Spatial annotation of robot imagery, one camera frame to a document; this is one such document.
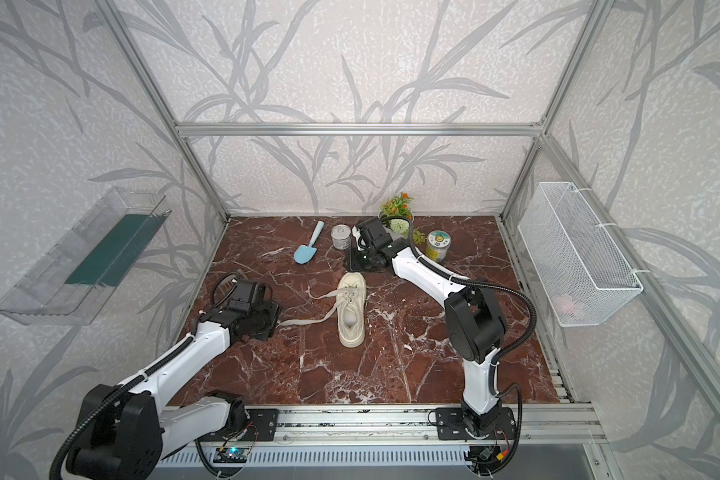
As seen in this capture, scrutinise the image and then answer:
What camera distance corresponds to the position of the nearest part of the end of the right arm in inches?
26.4

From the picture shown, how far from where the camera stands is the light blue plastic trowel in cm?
108

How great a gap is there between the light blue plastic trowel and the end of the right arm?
1.10 ft

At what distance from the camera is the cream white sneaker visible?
85cm

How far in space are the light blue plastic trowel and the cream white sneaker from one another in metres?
0.20

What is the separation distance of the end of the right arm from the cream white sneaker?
0.14 meters

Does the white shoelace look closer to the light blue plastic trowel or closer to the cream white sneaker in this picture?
the cream white sneaker
